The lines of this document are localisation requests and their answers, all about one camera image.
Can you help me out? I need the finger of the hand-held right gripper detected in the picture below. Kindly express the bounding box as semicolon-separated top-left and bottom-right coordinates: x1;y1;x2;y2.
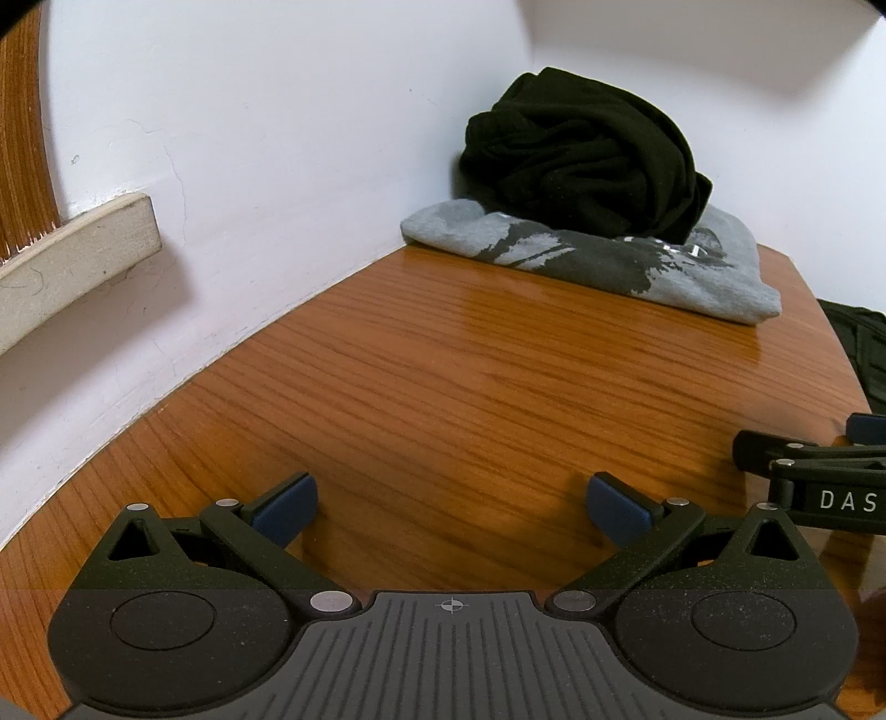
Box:
734;429;886;479
846;413;886;448

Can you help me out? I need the black garment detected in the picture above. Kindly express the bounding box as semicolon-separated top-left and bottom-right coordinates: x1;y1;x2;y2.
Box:
457;67;714;243

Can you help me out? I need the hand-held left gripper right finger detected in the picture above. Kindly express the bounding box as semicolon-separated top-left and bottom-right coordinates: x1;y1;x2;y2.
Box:
547;472;804;617

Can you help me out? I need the wooden window frame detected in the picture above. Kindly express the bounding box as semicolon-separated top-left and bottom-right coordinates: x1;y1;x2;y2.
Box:
0;14;60;263

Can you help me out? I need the white window sill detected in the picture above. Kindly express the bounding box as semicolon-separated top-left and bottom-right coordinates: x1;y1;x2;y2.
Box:
0;194;163;356

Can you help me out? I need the grey printed t-shirt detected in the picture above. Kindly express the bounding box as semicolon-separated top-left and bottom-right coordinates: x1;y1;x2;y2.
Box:
400;197;783;326

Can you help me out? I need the dark bag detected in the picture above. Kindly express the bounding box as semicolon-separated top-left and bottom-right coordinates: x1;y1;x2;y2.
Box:
817;299;886;416

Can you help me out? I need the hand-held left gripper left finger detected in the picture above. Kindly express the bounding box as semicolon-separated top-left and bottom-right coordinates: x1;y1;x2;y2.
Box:
104;472;361;619

